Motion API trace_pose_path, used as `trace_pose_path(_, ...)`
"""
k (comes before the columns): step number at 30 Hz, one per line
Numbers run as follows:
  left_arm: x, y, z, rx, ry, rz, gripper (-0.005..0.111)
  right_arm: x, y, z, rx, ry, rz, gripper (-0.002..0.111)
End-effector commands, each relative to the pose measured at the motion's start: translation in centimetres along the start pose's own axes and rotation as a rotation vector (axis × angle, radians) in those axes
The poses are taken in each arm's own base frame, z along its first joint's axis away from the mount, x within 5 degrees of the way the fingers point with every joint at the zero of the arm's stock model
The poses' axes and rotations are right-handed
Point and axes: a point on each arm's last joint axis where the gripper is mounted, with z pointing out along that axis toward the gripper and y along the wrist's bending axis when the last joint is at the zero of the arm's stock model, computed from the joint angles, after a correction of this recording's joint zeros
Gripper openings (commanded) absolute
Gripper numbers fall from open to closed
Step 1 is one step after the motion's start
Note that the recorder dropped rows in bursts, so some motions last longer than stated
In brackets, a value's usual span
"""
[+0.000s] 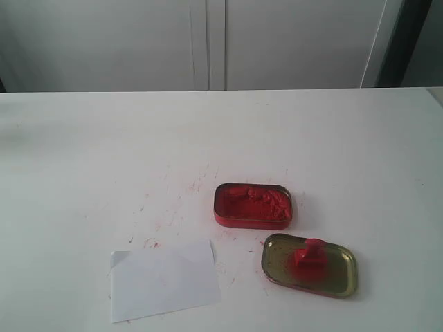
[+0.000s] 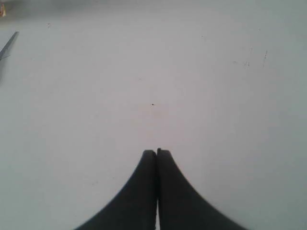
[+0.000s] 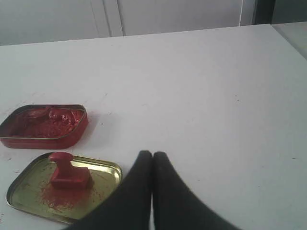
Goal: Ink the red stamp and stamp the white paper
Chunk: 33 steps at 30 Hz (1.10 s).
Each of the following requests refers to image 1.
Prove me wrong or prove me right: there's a red ink tin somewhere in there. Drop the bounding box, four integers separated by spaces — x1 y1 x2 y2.
213 183 293 230

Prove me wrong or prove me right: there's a gold tin lid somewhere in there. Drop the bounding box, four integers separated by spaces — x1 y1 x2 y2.
261 233 358 298

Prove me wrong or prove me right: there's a red plastic stamp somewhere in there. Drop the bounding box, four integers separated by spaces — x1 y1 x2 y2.
294 238 327 267

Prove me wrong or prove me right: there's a white paper sheet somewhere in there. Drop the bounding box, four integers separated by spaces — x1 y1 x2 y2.
110 239 222 323

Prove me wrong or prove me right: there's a white cabinet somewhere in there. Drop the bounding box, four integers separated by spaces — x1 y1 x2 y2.
1 1 401 92

